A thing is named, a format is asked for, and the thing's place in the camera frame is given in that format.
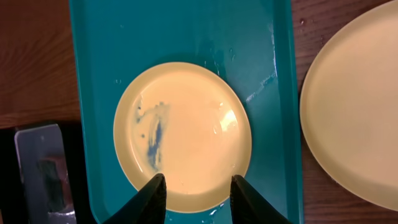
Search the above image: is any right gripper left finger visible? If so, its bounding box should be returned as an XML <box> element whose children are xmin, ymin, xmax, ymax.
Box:
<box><xmin>104</xmin><ymin>173</ymin><xmax>167</xmax><ymax>224</ymax></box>

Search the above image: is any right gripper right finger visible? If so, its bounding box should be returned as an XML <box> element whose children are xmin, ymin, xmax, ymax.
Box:
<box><xmin>229</xmin><ymin>175</ymin><xmax>291</xmax><ymax>224</ymax></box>

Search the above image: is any yellow-green plate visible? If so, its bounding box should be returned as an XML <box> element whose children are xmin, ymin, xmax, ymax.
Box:
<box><xmin>113</xmin><ymin>62</ymin><xmax>252</xmax><ymax>213</ymax></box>
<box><xmin>300</xmin><ymin>1</ymin><xmax>397</xmax><ymax>210</ymax></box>

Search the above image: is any black rectangular tray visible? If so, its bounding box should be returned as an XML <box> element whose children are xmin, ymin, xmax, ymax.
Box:
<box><xmin>1</xmin><ymin>121</ymin><xmax>96</xmax><ymax>223</ymax></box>

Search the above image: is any teal plastic tray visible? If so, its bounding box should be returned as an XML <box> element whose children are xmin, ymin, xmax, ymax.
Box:
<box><xmin>70</xmin><ymin>0</ymin><xmax>304</xmax><ymax>223</ymax></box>

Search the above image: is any yellow-green plate top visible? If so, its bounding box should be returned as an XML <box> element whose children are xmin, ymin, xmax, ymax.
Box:
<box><xmin>113</xmin><ymin>62</ymin><xmax>252</xmax><ymax>213</ymax></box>

